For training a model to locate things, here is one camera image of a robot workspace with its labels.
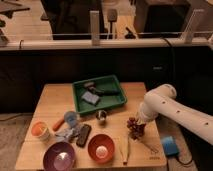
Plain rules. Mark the metal fork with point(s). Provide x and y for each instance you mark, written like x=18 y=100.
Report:
x=148 y=145

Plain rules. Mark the green plastic tray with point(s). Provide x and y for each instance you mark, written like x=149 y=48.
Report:
x=109 y=82

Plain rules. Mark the purple bowl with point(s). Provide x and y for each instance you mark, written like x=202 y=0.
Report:
x=59 y=157

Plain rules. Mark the small metal cup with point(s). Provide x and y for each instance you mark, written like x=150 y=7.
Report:
x=101 y=116

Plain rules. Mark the orange and white cup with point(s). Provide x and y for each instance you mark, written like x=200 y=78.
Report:
x=40 y=131

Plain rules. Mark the red bowl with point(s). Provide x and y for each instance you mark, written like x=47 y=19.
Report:
x=101 y=140

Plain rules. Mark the wooden spatula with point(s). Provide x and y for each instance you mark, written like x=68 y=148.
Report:
x=124 y=148

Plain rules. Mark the black remote control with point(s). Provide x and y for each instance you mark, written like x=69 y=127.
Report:
x=83 y=135

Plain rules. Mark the dark brush in tray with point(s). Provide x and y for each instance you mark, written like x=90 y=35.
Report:
x=90 y=86

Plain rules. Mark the blue plastic cup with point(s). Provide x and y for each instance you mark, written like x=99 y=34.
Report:
x=70 y=118

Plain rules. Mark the blue sponge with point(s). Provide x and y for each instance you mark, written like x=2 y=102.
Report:
x=90 y=98

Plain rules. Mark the white egg in bowl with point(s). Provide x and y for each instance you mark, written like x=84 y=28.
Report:
x=101 y=152

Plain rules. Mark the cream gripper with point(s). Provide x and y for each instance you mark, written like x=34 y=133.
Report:
x=140 y=122

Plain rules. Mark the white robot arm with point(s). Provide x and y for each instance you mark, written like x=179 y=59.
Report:
x=161 y=100

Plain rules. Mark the orange carrot toy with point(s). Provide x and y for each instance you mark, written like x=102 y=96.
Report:
x=58 y=124

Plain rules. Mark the dark red grape bunch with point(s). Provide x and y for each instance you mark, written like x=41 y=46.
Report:
x=136 y=129

